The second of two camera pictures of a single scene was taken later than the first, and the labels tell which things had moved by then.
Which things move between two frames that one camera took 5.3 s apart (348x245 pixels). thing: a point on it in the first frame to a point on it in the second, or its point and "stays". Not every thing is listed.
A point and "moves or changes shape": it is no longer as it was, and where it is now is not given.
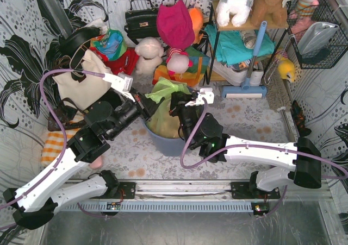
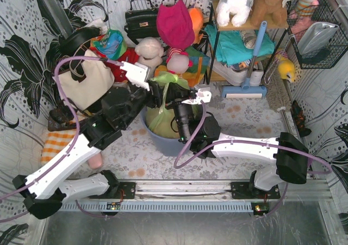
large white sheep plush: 150,50 stays
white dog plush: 235,2 stays
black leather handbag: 141,19 stays
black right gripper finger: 177,96 to 174,92
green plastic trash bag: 162,123 moves or changes shape
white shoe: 235,77 stays
